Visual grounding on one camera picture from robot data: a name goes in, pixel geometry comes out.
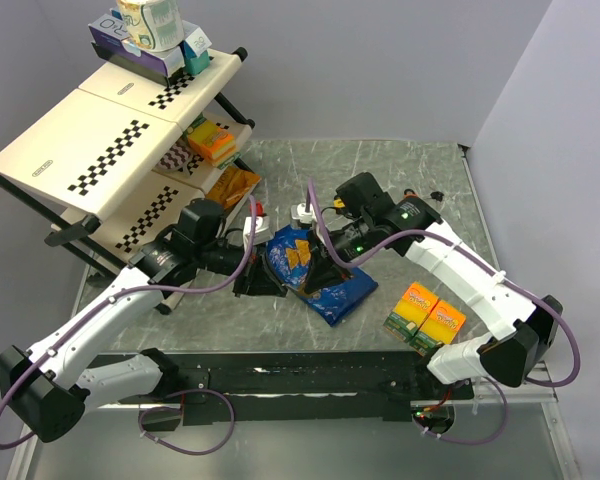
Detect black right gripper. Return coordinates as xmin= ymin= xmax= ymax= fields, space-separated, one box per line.
xmin=303 ymin=215 xmax=376 ymax=293

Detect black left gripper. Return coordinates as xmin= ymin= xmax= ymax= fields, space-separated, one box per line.
xmin=195 ymin=239 xmax=287 ymax=297

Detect brass padlock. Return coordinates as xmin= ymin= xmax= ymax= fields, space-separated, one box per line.
xmin=286 ymin=285 xmax=309 ymax=298

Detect black keys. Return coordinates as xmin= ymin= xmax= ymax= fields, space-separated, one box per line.
xmin=430 ymin=191 xmax=445 ymax=202

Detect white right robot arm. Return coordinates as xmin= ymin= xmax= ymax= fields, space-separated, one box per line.
xmin=291 ymin=172 xmax=563 ymax=399

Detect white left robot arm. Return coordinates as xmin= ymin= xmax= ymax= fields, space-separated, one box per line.
xmin=0 ymin=199 xmax=267 ymax=443

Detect blue Doritos chip bag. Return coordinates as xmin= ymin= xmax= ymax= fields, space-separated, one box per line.
xmin=266 ymin=226 xmax=378 ymax=326

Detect left yellow sponge pack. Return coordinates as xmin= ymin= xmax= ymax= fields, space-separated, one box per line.
xmin=383 ymin=282 xmax=439 ymax=343

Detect yellow sponge pack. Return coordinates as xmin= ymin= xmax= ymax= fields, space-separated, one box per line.
xmin=410 ymin=300 xmax=466 ymax=356
xmin=383 ymin=282 xmax=439 ymax=343

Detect orange snack bag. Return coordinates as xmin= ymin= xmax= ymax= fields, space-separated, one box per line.
xmin=206 ymin=166 xmax=261 ymax=210

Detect right yellow sponge pack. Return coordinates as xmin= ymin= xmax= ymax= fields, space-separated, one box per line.
xmin=410 ymin=300 xmax=466 ymax=356

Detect purple zigzag cloth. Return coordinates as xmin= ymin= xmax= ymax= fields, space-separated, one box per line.
xmin=156 ymin=139 xmax=193 ymax=171

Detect orange sponge pack on shelf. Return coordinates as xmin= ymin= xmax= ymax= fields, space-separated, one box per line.
xmin=185 ymin=120 xmax=238 ymax=168

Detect beige checkered shelf rack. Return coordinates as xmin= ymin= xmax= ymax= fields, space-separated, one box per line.
xmin=0 ymin=48 xmax=255 ymax=281

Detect teal small box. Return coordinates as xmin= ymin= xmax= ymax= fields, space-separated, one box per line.
xmin=179 ymin=23 xmax=212 ymax=76

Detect purple tissue box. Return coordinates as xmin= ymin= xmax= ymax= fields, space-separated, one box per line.
xmin=88 ymin=14 xmax=185 ymax=77

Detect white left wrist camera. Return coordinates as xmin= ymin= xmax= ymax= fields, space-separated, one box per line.
xmin=242 ymin=202 xmax=274 ymax=247

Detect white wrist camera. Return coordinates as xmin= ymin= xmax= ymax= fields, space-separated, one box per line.
xmin=290 ymin=203 xmax=318 ymax=230
xmin=242 ymin=202 xmax=274 ymax=247

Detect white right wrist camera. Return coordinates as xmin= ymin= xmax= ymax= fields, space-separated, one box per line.
xmin=290 ymin=203 xmax=318 ymax=230

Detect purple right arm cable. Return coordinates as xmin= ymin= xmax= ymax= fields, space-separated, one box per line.
xmin=305 ymin=179 xmax=581 ymax=389

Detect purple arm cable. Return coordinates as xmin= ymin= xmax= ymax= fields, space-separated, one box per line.
xmin=0 ymin=194 xmax=259 ymax=451
xmin=305 ymin=179 xmax=581 ymax=389

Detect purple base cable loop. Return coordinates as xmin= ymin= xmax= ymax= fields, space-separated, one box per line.
xmin=138 ymin=388 xmax=236 ymax=456

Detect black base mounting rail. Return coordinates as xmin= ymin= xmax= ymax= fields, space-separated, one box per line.
xmin=92 ymin=350 xmax=474 ymax=426

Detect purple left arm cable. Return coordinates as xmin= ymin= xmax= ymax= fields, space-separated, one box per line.
xmin=0 ymin=194 xmax=259 ymax=451

